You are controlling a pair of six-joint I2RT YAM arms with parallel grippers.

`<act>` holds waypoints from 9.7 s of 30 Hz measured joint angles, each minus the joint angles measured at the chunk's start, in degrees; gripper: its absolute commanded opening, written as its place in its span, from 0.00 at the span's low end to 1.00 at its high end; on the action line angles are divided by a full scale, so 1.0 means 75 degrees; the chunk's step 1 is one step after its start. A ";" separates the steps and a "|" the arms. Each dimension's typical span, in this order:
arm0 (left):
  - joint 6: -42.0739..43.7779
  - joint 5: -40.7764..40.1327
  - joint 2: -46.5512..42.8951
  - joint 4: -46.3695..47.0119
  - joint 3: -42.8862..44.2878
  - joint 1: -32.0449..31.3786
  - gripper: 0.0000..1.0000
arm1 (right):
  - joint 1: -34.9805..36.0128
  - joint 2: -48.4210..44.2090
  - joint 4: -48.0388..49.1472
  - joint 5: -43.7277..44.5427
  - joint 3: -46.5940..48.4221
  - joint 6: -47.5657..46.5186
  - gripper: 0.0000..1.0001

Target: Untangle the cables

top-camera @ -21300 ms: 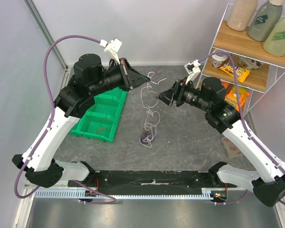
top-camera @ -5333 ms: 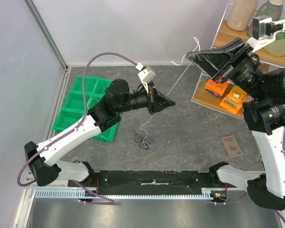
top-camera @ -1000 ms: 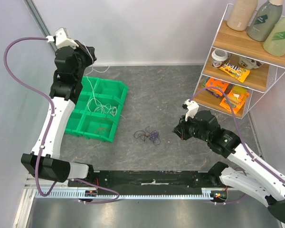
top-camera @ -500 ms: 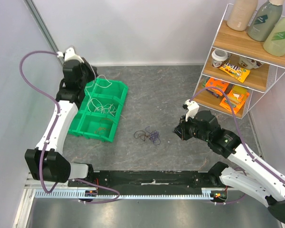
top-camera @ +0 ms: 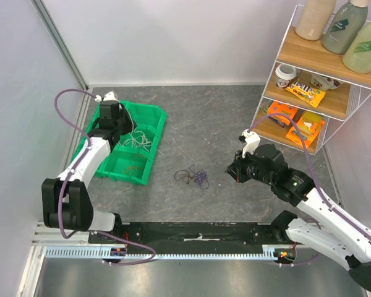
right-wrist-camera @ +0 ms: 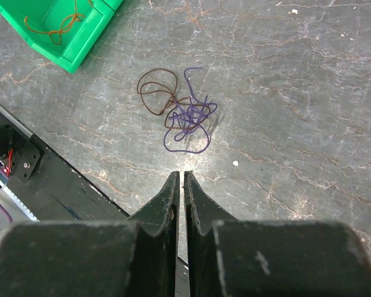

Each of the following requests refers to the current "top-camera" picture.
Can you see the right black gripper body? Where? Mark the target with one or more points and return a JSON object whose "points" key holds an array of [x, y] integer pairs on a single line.
{"points": [[237, 170]]}

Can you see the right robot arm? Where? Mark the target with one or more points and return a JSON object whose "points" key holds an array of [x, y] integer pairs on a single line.
{"points": [[345, 240]]}

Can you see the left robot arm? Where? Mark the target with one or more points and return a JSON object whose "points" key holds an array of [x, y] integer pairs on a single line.
{"points": [[66, 203]]}

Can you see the orange yellow snack box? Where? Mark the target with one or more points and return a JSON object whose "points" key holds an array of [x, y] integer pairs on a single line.
{"points": [[310, 125]]}

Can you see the yellow candy bag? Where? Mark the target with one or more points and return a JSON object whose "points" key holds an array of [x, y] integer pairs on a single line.
{"points": [[312, 96]]}

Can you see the white paper cup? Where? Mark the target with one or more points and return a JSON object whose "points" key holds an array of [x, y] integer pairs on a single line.
{"points": [[285, 74]]}

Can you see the beige pump bottle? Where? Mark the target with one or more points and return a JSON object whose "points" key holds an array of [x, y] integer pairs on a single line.
{"points": [[314, 18]]}

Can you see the light green pump bottle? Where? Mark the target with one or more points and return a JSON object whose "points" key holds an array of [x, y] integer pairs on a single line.
{"points": [[358, 57]]}

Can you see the grey-green pump bottle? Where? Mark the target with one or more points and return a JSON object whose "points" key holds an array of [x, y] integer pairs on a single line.
{"points": [[347, 22]]}

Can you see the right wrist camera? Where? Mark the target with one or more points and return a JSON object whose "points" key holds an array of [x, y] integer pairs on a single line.
{"points": [[251, 141]]}

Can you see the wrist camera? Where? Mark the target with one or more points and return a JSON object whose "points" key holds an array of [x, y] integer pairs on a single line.
{"points": [[107, 99], [251, 141]]}

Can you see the white wire shelf rack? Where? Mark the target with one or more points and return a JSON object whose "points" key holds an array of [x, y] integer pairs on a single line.
{"points": [[346, 90]]}

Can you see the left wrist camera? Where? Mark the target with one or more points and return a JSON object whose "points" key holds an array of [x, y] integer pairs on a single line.
{"points": [[107, 99]]}

